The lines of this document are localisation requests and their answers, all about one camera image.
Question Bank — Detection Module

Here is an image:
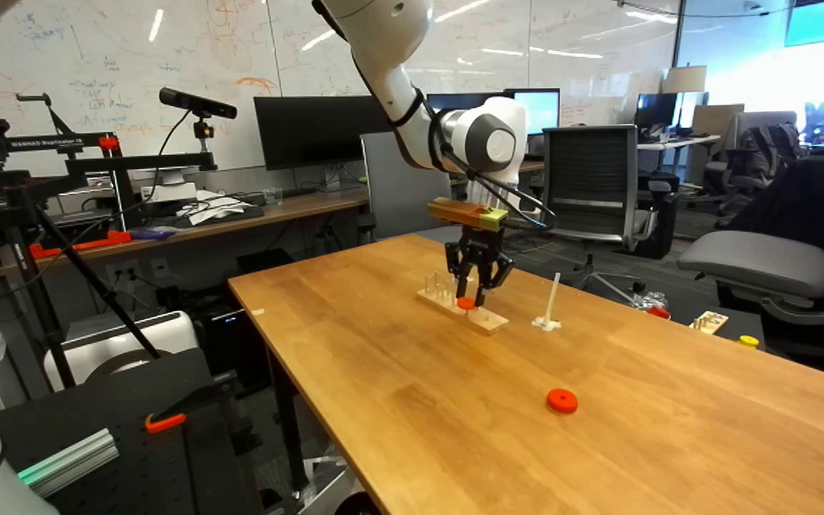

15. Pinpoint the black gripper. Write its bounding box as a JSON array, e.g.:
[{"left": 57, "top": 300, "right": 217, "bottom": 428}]
[{"left": 445, "top": 227, "right": 513, "bottom": 306}]

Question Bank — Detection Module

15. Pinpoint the orange disc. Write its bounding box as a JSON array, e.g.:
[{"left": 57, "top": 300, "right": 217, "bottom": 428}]
[
  {"left": 548, "top": 389, "right": 580, "bottom": 415},
  {"left": 459, "top": 299, "right": 477, "bottom": 313}
]

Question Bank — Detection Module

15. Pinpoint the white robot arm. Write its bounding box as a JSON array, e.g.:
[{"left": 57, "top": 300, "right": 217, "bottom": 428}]
[{"left": 312, "top": 0, "right": 526, "bottom": 215}]

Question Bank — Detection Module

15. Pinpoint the wooden peg block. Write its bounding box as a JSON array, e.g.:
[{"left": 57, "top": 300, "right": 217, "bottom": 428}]
[{"left": 417, "top": 282, "right": 508, "bottom": 332}]

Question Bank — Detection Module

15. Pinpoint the white stick on base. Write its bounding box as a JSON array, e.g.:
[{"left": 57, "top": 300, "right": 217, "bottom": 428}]
[{"left": 533, "top": 272, "right": 560, "bottom": 332}]

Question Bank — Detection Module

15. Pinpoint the grey office chair back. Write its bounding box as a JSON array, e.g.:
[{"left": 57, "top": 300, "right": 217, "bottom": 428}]
[{"left": 362, "top": 132, "right": 460, "bottom": 245}]

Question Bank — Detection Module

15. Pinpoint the grey office chair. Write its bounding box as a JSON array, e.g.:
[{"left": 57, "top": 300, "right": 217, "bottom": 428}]
[
  {"left": 362, "top": 132, "right": 460, "bottom": 245},
  {"left": 679, "top": 154, "right": 824, "bottom": 326}
]

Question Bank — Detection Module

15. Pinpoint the black mesh office chair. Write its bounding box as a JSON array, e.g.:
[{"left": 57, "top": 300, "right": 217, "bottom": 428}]
[{"left": 543, "top": 124, "right": 642, "bottom": 250}]

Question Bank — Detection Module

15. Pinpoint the black monitor middle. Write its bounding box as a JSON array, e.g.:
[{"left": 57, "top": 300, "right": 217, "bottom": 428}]
[{"left": 426, "top": 93, "right": 508, "bottom": 113}]

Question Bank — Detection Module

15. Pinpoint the black monitor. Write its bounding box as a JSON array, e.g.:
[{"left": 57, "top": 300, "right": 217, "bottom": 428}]
[
  {"left": 256, "top": 97, "right": 389, "bottom": 170},
  {"left": 426, "top": 93, "right": 508, "bottom": 113}
]

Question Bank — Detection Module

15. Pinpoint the lit monitor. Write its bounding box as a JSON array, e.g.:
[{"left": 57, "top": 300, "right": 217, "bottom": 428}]
[{"left": 513, "top": 89, "right": 560, "bottom": 139}]

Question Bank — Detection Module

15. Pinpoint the black monitor left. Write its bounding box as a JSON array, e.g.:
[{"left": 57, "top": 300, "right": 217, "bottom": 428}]
[{"left": 256, "top": 97, "right": 389, "bottom": 170}]

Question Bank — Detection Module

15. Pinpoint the grey office chair right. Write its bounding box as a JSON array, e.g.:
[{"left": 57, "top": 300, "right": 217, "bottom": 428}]
[{"left": 679, "top": 154, "right": 824, "bottom": 326}]

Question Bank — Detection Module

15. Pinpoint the wrist camera orange block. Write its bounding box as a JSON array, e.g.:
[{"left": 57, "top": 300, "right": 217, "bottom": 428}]
[{"left": 429, "top": 202, "right": 508, "bottom": 233}]

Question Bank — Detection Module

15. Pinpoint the orange clamp handle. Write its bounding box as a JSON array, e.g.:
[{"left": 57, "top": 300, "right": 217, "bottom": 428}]
[{"left": 143, "top": 413, "right": 187, "bottom": 435}]

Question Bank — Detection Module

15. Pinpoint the black depth camera bar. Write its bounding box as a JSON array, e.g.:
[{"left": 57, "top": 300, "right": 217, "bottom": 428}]
[{"left": 157, "top": 87, "right": 237, "bottom": 122}]

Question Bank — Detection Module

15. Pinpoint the wooden desk at wall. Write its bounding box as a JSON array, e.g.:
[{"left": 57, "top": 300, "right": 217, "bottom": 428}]
[{"left": 10, "top": 159, "right": 549, "bottom": 269}]

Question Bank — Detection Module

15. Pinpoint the black camera tripod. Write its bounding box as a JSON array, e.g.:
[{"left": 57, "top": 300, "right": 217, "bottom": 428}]
[{"left": 0, "top": 122, "right": 157, "bottom": 388}]

